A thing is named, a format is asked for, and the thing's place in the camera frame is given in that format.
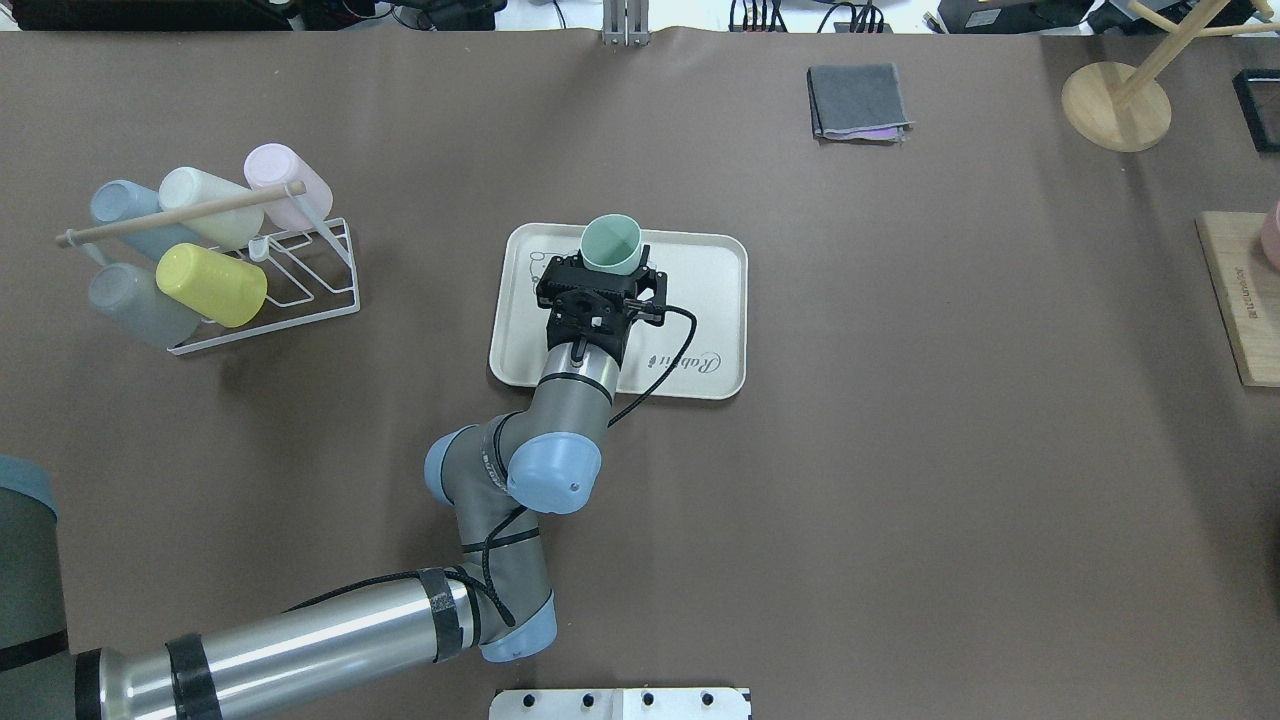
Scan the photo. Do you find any light blue plastic cup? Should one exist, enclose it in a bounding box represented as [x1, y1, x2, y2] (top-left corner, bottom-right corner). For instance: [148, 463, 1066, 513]
[90, 179, 204, 263]

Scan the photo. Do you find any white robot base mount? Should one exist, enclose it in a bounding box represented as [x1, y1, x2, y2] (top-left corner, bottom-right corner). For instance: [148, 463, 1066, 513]
[488, 687, 753, 719]

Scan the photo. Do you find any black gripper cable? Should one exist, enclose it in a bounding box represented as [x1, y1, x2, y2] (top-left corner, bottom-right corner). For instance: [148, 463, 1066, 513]
[285, 305, 699, 629]

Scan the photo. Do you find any white wire cup rack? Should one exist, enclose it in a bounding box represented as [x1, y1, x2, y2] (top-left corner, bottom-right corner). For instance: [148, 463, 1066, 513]
[55, 179, 361, 356]

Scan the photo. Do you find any yellow plastic cup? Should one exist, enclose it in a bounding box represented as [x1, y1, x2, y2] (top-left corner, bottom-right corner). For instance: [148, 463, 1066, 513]
[155, 243, 268, 328]

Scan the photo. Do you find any pink plastic cup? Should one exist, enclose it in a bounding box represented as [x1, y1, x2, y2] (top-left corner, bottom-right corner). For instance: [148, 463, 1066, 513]
[243, 143, 334, 233]

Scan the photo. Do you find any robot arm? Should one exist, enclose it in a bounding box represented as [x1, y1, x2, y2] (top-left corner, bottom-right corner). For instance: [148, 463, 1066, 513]
[1, 246, 676, 719]

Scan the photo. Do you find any mint green plastic cup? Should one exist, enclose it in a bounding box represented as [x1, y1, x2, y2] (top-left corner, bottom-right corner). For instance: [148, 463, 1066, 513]
[580, 214, 643, 275]

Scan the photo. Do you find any wooden mug tree stand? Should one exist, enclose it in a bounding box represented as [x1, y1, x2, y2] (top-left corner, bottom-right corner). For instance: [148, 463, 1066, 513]
[1061, 1, 1279, 152]

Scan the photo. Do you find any cream rabbit serving tray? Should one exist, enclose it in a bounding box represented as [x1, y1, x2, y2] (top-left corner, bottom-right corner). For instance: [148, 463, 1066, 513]
[488, 223, 748, 401]

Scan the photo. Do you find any wooden cutting board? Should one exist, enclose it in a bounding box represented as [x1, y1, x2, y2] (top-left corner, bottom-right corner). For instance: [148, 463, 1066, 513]
[1196, 211, 1279, 388]

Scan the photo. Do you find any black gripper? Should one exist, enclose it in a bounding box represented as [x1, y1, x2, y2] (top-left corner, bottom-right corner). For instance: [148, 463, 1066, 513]
[535, 246, 667, 365]

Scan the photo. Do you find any cream white plastic cup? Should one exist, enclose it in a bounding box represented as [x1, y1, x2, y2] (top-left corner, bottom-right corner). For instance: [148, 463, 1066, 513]
[157, 167, 266, 251]

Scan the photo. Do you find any folded grey cloth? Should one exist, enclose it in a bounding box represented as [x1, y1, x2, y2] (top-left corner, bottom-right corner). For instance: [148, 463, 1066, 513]
[806, 63, 913, 143]

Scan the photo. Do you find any grey plastic cup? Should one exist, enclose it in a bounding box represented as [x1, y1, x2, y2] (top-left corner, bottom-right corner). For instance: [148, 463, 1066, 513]
[88, 263, 202, 350]

